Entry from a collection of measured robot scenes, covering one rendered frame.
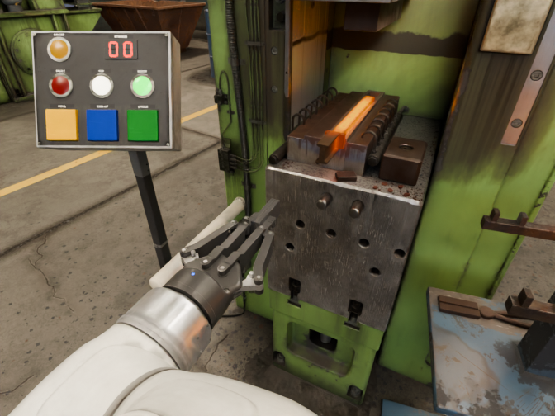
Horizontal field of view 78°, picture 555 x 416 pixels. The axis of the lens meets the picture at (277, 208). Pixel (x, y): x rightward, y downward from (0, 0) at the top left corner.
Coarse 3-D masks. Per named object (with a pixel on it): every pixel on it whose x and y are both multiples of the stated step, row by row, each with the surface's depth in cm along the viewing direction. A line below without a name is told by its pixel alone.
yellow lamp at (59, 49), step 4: (56, 40) 82; (60, 40) 82; (52, 44) 82; (56, 44) 82; (60, 44) 82; (64, 44) 82; (52, 48) 82; (56, 48) 82; (60, 48) 82; (64, 48) 82; (52, 52) 82; (56, 52) 82; (60, 52) 82; (64, 52) 82; (56, 56) 82; (60, 56) 82; (64, 56) 82
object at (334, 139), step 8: (368, 96) 103; (360, 104) 96; (368, 104) 97; (352, 112) 91; (360, 112) 91; (344, 120) 86; (352, 120) 86; (336, 128) 82; (344, 128) 82; (328, 136) 75; (336, 136) 75; (344, 136) 77; (320, 144) 71; (328, 144) 71; (336, 144) 78; (320, 152) 72; (328, 152) 74; (336, 152) 78; (320, 160) 73; (328, 160) 74
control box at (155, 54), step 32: (32, 32) 82; (64, 32) 82; (96, 32) 82; (128, 32) 82; (160, 32) 81; (64, 64) 82; (96, 64) 82; (128, 64) 82; (160, 64) 82; (64, 96) 83; (96, 96) 83; (128, 96) 83; (160, 96) 83; (160, 128) 83
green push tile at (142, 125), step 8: (128, 112) 82; (136, 112) 82; (144, 112) 82; (152, 112) 82; (128, 120) 82; (136, 120) 82; (144, 120) 82; (152, 120) 82; (128, 128) 83; (136, 128) 83; (144, 128) 83; (152, 128) 83; (128, 136) 83; (136, 136) 83; (144, 136) 83; (152, 136) 83
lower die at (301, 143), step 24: (360, 96) 109; (384, 96) 108; (312, 120) 94; (336, 120) 91; (360, 120) 88; (384, 120) 91; (288, 144) 86; (312, 144) 83; (360, 144) 78; (336, 168) 84; (360, 168) 81
